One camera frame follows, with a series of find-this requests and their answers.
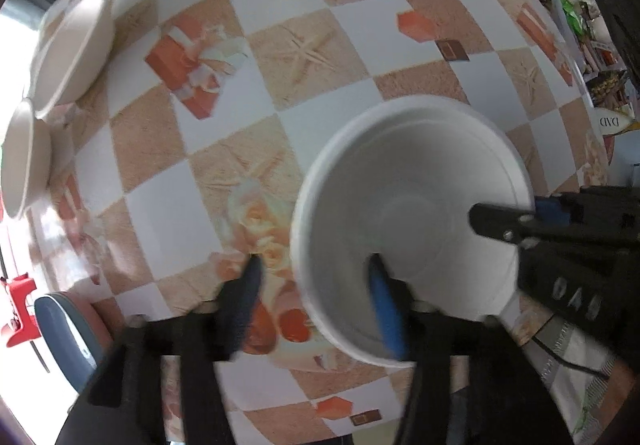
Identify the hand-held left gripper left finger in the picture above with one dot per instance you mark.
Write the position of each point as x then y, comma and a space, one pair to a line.
245, 297

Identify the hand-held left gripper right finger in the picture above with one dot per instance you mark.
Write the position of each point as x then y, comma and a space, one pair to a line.
386, 312

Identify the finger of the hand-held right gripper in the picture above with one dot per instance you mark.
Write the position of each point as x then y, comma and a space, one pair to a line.
549, 211
500, 222

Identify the white foam bowl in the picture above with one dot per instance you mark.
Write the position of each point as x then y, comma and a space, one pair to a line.
415, 205

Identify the white lettered card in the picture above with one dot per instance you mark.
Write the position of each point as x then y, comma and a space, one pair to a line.
612, 121

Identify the grey patterned clothing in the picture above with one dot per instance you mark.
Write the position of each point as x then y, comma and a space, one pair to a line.
575, 400

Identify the blue chair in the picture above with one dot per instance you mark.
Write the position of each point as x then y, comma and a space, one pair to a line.
70, 340

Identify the pile of snack packets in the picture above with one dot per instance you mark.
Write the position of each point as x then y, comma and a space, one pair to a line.
575, 0

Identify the red plastic object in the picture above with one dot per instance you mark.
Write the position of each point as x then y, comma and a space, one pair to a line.
17, 310

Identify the checkered printed tablecloth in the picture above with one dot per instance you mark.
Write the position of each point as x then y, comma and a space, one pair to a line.
320, 50

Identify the cream shallow bowl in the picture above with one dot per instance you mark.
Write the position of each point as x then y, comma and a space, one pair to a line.
70, 55
22, 160

